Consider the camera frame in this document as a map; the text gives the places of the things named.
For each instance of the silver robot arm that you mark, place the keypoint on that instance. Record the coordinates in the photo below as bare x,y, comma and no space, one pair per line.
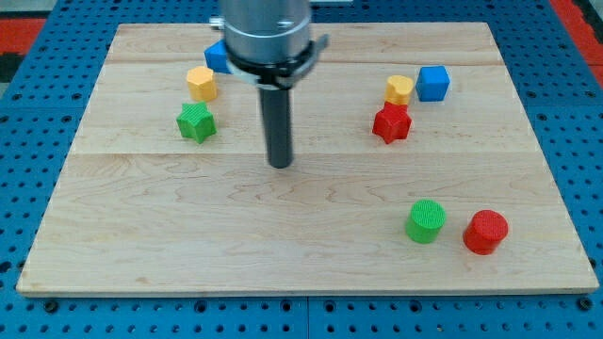
268,43

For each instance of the red star block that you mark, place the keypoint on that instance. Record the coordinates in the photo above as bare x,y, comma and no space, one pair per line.
392,122

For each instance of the green star block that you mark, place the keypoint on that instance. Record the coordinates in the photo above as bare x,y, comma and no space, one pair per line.
196,122

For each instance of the blue triangle block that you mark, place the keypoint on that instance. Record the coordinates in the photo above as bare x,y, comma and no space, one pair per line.
216,58

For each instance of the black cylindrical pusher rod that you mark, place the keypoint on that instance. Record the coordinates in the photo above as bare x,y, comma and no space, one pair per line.
275,109

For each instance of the wooden board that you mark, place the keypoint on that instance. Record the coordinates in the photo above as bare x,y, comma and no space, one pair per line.
139,211

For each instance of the yellow heart block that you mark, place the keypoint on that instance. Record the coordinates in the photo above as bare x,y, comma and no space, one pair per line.
399,89

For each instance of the yellow hexagon block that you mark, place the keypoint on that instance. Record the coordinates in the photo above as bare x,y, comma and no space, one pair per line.
201,84

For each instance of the green cylinder block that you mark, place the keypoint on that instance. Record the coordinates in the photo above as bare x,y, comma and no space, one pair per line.
425,221

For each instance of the blue cube block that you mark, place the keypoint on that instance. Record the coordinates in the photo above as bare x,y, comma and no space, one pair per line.
432,83

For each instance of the red cylinder block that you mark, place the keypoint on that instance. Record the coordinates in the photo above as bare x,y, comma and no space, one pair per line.
485,231

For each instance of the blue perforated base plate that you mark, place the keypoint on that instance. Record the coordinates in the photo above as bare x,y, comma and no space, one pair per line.
52,55

